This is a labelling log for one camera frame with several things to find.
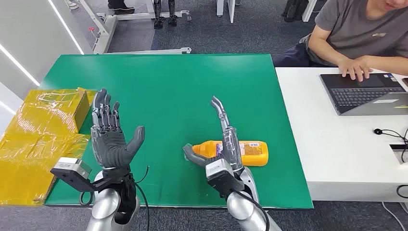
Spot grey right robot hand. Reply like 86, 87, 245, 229
183, 96, 243, 172

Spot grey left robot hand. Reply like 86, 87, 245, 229
90, 88, 146, 170

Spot orange plastic bottle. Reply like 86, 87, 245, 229
185, 140, 269, 167

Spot small yellow taped cardboard box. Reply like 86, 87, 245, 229
24, 88, 97, 135

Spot large yellow taped cardboard box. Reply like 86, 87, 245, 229
0, 129, 91, 206

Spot white desk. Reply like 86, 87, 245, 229
275, 67, 408, 203

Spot black robot leg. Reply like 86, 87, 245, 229
153, 0, 166, 30
167, 0, 179, 27

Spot white table legs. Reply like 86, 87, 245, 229
217, 0, 236, 24

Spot black shoes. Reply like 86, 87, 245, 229
107, 0, 135, 15

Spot dark grey laptop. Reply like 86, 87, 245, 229
319, 72, 408, 116

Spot person's right hand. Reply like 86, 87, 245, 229
338, 56, 373, 82

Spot white slanted table leg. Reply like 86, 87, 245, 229
302, 0, 318, 22

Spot person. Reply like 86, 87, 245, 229
273, 0, 408, 82

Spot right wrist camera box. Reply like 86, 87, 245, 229
205, 158, 245, 200

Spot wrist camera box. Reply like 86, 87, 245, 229
205, 158, 245, 200
50, 156, 112, 193

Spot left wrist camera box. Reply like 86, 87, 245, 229
50, 156, 112, 193

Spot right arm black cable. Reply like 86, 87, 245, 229
232, 190, 270, 231

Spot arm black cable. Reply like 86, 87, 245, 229
232, 190, 270, 231
79, 166, 151, 231

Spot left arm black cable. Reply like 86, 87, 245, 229
79, 166, 151, 231

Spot white metal stand frame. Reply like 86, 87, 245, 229
76, 0, 192, 55

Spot black cable with round plug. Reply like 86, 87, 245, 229
373, 128, 408, 163

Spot white floor cable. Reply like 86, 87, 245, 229
381, 201, 408, 231

